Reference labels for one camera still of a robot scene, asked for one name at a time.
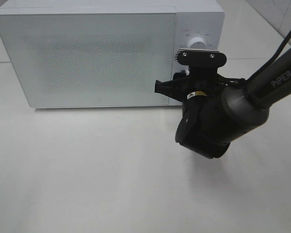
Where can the white microwave oven body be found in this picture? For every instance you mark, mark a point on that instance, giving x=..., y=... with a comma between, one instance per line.
x=202, y=18

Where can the upper white power knob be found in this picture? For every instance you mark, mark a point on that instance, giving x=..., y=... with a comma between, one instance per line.
x=196, y=42

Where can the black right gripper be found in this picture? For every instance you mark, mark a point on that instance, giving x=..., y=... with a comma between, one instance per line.
x=203, y=87

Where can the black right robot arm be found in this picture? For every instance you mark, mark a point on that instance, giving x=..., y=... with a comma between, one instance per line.
x=217, y=110

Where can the white microwave door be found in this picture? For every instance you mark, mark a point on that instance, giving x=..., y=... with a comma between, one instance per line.
x=65, y=61

